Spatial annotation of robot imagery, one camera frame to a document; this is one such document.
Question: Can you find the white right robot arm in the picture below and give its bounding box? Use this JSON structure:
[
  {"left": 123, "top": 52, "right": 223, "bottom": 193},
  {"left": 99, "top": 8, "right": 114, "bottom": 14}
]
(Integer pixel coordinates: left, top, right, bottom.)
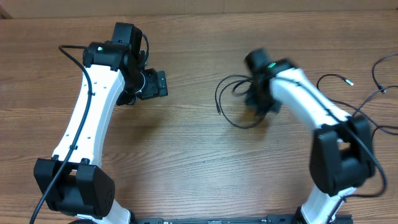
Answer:
[{"left": 245, "top": 49, "right": 387, "bottom": 223}]

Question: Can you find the black thin USB cable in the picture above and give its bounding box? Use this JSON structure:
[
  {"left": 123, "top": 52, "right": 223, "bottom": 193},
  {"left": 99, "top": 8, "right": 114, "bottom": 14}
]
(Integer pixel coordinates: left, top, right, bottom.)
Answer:
[{"left": 214, "top": 74, "right": 268, "bottom": 130}]

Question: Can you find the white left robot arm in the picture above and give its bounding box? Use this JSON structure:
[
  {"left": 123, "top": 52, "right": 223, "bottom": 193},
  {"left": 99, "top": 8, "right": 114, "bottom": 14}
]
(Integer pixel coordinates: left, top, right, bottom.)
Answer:
[{"left": 31, "top": 22, "right": 168, "bottom": 223}]

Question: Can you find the black thick USB cable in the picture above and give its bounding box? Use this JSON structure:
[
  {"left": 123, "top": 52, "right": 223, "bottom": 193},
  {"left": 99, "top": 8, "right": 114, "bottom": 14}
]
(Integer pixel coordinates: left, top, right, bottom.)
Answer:
[{"left": 316, "top": 73, "right": 398, "bottom": 136}]

